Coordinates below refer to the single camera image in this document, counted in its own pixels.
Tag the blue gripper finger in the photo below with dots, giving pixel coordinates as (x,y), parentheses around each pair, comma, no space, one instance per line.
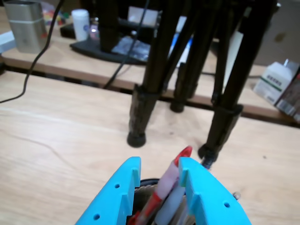
(211,201)
(110,199)

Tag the red gel pen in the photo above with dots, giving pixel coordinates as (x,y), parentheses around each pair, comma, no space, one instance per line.
(167,180)

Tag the black mesh pen holder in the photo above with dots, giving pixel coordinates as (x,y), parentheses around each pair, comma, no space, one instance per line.
(145,187)

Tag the black tripod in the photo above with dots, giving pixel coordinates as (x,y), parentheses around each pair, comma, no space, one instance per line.
(140,112)

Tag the dark red printed box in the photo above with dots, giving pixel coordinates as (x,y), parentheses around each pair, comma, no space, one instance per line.
(290,98)

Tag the white box with green print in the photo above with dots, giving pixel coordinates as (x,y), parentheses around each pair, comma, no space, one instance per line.
(274,79)

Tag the light wooden desk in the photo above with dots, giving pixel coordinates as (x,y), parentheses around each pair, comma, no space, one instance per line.
(70,63)

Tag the black monitor stand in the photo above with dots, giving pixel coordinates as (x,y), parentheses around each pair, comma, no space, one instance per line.
(107,28)

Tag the small black box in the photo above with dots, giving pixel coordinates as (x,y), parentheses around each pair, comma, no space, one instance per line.
(66,30)

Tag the white plastic bottle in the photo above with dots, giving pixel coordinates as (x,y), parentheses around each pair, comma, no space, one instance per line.
(80,25)

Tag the brown cardboard box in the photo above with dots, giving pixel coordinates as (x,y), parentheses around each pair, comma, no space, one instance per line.
(281,35)

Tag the silver metal box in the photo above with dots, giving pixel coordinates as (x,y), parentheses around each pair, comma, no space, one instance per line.
(25,30)

